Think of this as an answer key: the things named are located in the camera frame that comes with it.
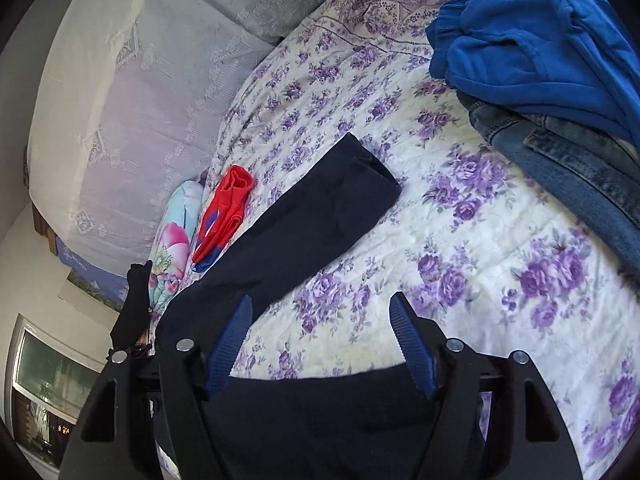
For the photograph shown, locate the dark navy pants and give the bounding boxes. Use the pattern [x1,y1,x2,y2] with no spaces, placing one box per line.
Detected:
[156,135,437,479]

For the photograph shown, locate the black garment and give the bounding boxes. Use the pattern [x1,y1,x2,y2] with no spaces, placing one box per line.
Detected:
[110,260,152,353]

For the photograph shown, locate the blue patterned pillow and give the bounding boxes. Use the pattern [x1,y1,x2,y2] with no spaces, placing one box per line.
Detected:
[55,237,128,311]

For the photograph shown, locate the purple floral bed quilt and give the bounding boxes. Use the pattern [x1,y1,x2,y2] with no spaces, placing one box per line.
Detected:
[207,0,639,479]

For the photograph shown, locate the turquoise floral folded blanket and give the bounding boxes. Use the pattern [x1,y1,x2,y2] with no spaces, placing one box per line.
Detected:
[149,180,204,321]

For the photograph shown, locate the red and blue small garment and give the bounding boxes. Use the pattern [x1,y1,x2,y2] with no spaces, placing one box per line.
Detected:
[192,165,254,273]

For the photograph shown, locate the blue denim jeans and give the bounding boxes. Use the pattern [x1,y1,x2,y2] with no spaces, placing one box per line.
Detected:
[457,91,639,275]

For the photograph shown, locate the white lace bed cover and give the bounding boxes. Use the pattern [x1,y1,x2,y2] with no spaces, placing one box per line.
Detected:
[28,0,324,275]

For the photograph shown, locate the blue and red hoodie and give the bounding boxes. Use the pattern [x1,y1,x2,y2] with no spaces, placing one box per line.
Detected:
[426,0,639,144]

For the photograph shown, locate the window with white frame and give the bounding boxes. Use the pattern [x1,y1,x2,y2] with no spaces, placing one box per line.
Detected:
[4,314,103,474]

